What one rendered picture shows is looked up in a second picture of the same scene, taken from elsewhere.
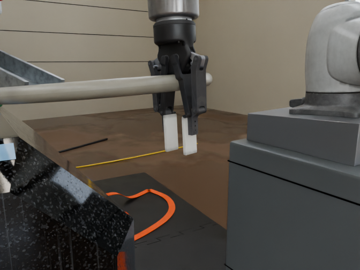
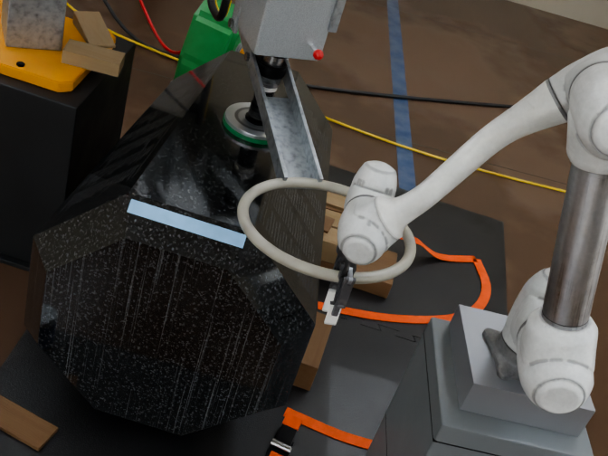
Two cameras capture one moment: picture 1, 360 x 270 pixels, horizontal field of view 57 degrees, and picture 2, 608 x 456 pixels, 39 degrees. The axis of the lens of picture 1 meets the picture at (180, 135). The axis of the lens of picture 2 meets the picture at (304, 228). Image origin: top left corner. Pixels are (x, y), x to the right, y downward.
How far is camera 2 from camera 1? 169 cm
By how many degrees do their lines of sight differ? 34
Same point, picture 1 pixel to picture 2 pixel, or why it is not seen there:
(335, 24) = (531, 293)
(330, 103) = (501, 350)
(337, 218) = (424, 433)
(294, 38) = not seen: outside the picture
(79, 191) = (278, 286)
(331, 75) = (510, 330)
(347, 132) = (469, 382)
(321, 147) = (460, 378)
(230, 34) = not seen: outside the picture
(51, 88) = (261, 245)
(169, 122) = (330, 295)
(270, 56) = not seen: outside the picture
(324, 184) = (432, 404)
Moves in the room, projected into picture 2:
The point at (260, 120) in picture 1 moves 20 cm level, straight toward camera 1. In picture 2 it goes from (459, 318) to (405, 338)
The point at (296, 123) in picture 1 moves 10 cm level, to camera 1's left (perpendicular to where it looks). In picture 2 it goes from (463, 346) to (432, 323)
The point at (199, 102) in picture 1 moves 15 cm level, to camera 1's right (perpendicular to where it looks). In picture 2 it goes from (339, 301) to (388, 338)
